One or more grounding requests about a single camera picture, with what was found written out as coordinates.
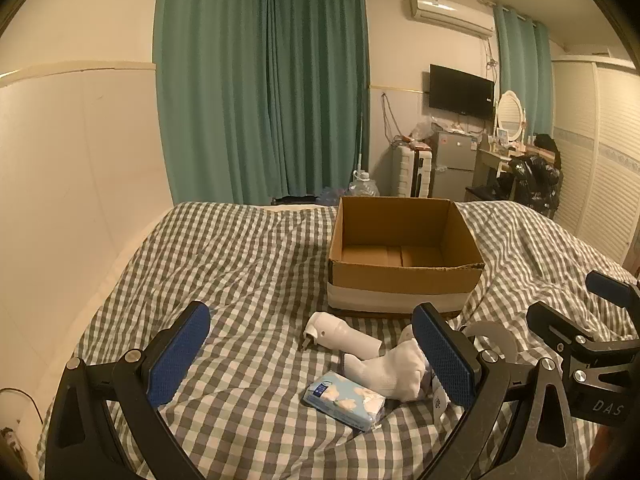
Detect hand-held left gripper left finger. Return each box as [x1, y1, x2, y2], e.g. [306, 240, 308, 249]
[47, 301, 211, 480]

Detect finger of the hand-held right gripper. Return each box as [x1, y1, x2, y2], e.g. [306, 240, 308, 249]
[586, 271, 640, 338]
[526, 301, 608, 361]

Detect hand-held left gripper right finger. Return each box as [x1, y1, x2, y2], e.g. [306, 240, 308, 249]
[411, 302, 591, 480]

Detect white labelled tube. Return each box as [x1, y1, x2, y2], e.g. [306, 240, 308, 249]
[422, 370, 452, 418]

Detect clear tape roll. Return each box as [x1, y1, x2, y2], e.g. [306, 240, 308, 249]
[459, 322, 519, 362]

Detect white sock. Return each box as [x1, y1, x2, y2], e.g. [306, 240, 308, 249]
[341, 338, 432, 402]

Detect cardboard box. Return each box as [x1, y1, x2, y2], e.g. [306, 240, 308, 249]
[327, 196, 486, 318]

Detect blue tissue packet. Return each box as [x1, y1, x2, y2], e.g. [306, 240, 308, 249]
[301, 371, 387, 432]

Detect person's right forearm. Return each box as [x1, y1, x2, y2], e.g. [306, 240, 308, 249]
[594, 424, 623, 463]

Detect grey checkered blanket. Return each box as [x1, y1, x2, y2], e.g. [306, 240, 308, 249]
[37, 200, 640, 480]

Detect white louvered wardrobe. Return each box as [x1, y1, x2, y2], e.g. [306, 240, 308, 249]
[550, 52, 640, 267]

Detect black plastic bags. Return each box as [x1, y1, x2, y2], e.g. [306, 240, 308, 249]
[497, 152, 562, 217]

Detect dark seat stool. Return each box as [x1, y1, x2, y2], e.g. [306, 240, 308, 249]
[465, 185, 502, 204]

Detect black bag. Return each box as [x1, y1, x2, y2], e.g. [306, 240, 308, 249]
[532, 133, 560, 157]

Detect white dressing table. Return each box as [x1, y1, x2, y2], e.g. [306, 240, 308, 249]
[475, 141, 532, 187]

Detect white suitcase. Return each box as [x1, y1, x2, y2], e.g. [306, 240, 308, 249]
[392, 144, 432, 198]

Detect large clear water jug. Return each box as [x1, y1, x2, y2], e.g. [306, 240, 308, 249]
[347, 170, 379, 198]

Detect small silver fridge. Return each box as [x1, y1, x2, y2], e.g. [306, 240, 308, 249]
[431, 131, 478, 200]

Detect white mattress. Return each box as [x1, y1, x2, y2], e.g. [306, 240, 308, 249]
[262, 203, 341, 212]

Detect dark bundle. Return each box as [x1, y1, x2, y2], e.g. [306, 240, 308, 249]
[272, 192, 321, 206]

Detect white oval mirror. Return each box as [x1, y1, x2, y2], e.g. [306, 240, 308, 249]
[495, 90, 529, 145]

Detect clear plastic bag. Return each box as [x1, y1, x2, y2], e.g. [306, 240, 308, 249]
[407, 120, 437, 144]

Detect narrow green curtain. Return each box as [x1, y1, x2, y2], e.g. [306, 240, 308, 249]
[492, 2, 553, 140]

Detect wide green curtain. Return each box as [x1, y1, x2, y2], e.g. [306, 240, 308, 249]
[152, 0, 372, 206]

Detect white air conditioner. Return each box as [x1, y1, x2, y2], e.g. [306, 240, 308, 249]
[410, 0, 495, 38]

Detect thin dark cable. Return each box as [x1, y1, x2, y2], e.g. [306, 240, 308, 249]
[0, 386, 47, 443]

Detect hanging wall cable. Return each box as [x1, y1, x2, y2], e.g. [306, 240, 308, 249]
[381, 92, 402, 142]

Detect black wall television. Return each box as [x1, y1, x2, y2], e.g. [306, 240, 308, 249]
[429, 64, 496, 121]

